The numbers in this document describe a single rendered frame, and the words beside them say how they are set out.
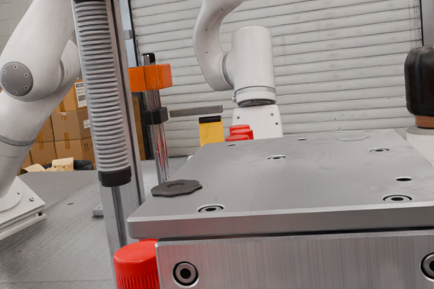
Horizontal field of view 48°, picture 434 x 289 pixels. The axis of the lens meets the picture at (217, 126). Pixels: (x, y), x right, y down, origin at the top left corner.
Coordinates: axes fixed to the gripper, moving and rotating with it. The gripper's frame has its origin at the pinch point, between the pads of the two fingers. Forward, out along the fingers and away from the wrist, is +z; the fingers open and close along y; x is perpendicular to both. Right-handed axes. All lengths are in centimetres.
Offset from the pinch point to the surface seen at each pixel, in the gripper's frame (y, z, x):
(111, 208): -15.5, 5.1, -36.2
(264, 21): -26, -194, 369
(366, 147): 13, 5, -72
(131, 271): 0, 11, -69
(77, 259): -37.4, 13.1, -2.8
